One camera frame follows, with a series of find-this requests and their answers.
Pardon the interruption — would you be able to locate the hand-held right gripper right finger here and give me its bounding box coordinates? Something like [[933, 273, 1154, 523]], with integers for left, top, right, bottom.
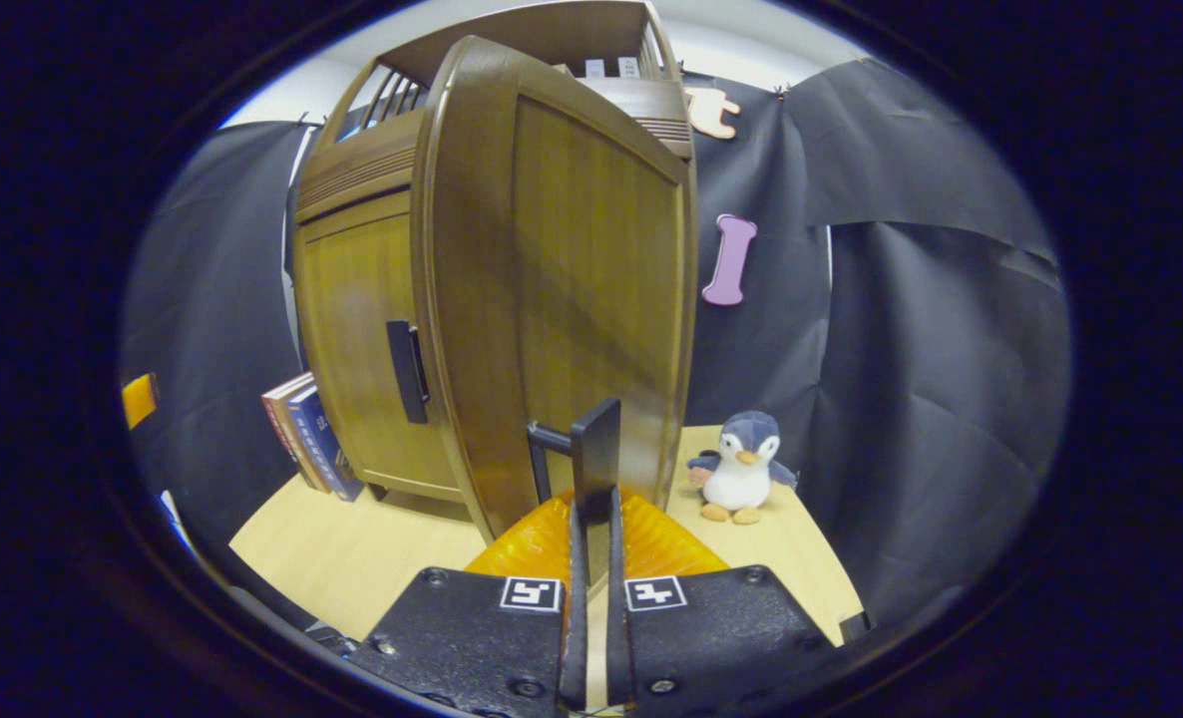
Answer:
[[606, 487, 837, 711]]

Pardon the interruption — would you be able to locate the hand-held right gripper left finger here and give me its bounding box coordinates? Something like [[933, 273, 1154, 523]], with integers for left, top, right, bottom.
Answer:
[[347, 489, 590, 717]]

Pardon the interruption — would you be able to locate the wooden shoe cabinet door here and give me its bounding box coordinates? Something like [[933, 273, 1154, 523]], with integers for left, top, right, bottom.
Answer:
[[297, 189, 463, 503], [412, 36, 699, 544]]

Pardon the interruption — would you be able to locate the penguin plush toy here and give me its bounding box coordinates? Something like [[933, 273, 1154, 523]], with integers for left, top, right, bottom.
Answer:
[[686, 410, 800, 526]]

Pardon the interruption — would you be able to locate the black door handle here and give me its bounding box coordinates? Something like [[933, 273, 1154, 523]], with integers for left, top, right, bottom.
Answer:
[[527, 397, 622, 525], [386, 319, 431, 425]]

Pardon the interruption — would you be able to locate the blue book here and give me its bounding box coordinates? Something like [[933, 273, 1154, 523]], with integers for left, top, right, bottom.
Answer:
[[287, 384, 365, 503]]

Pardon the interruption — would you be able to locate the wooden cabinet drawer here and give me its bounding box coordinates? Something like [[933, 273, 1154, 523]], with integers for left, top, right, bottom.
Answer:
[[295, 78, 694, 225]]

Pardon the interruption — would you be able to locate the red-brown book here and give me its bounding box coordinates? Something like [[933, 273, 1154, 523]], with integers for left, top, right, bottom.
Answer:
[[261, 372, 318, 490]]

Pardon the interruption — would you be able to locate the wooden double-door shoe cabinet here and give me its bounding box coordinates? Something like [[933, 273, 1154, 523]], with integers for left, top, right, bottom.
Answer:
[[290, 0, 694, 505]]

